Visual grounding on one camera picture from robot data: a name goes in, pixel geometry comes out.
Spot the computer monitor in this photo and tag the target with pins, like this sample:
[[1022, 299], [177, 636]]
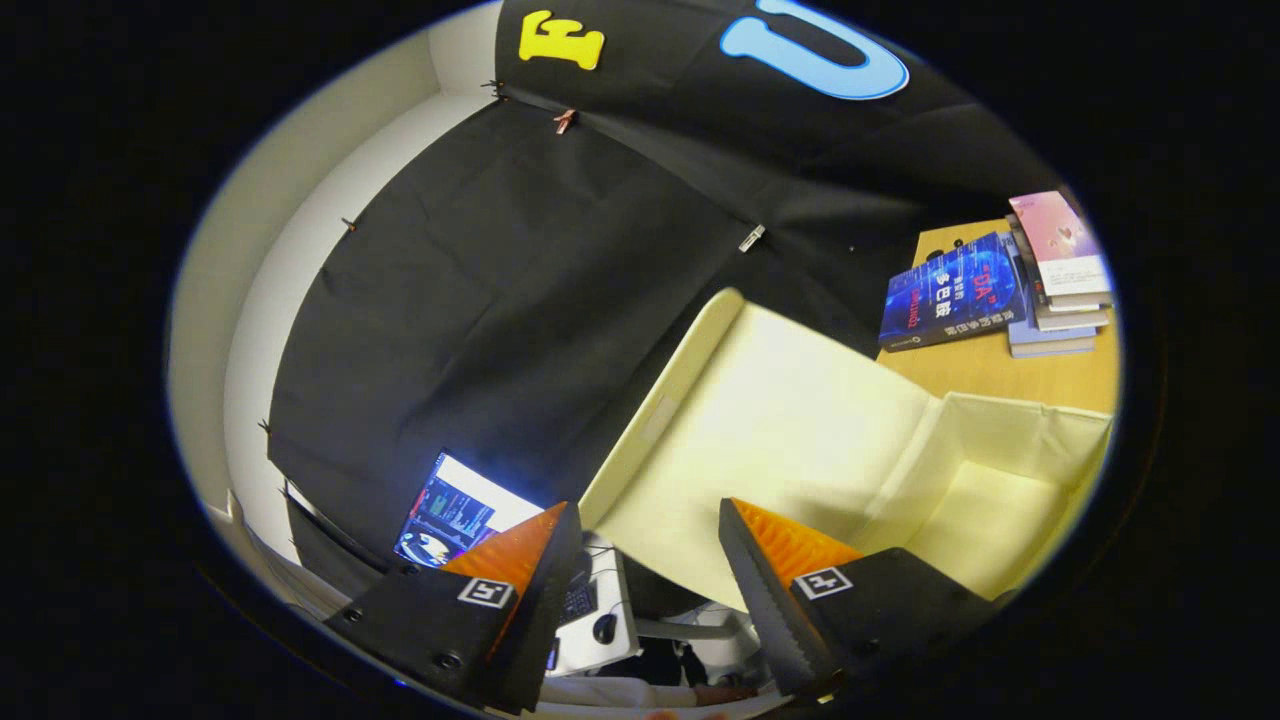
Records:
[[450, 515]]

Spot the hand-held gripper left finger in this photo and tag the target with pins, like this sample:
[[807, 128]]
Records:
[[545, 620]]

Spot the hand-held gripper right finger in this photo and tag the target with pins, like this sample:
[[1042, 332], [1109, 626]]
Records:
[[770, 610]]

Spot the pink book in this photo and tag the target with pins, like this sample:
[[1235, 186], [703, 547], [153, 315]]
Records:
[[1060, 240]]

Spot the dark blue book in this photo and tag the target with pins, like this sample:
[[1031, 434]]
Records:
[[950, 295]]

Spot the black keyboard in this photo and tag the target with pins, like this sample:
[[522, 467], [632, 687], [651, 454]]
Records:
[[580, 603]]

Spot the grey book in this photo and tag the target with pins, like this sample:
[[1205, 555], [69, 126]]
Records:
[[1075, 320]]

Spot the cream fabric storage box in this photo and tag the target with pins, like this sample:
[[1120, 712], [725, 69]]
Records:
[[800, 420]]

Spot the pink wooden clothespin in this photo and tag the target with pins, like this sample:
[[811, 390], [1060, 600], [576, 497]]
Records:
[[565, 120]]

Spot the black computer mouse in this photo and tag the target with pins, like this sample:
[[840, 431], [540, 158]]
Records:
[[605, 629]]

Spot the white office desk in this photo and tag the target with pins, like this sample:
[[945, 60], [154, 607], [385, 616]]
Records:
[[622, 590]]

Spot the pale blue book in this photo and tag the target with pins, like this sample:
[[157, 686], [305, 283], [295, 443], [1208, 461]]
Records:
[[1050, 345]]

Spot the silver metal clip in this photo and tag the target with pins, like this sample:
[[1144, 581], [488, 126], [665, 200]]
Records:
[[752, 238]]

